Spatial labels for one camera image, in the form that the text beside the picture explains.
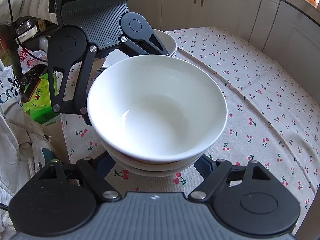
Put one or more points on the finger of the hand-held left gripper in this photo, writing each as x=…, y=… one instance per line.
x=137, y=48
x=85, y=80

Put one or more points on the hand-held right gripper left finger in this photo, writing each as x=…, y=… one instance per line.
x=100, y=166

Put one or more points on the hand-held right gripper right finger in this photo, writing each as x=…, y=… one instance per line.
x=206, y=167

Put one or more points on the white round fruit-print plate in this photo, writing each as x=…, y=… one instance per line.
x=168, y=40

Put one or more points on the white ceramic bowl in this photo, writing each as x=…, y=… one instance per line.
x=155, y=110
x=155, y=174
x=155, y=166

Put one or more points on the green cardboard box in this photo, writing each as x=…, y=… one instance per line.
x=42, y=105

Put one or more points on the black plastic bag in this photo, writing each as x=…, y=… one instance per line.
x=35, y=71

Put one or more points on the white teapot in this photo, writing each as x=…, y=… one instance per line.
x=45, y=43

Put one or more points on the orange-cased phone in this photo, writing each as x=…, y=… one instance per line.
x=31, y=90

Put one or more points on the red-print plastic bag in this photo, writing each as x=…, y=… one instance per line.
x=27, y=57

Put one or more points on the small metal pot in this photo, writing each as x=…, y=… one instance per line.
x=25, y=26

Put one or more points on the white printed plastic bag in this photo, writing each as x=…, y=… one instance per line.
x=7, y=85

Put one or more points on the person's white jacket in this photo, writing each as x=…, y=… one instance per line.
x=15, y=155

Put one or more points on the cherry-print tablecloth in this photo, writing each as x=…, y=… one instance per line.
x=250, y=92

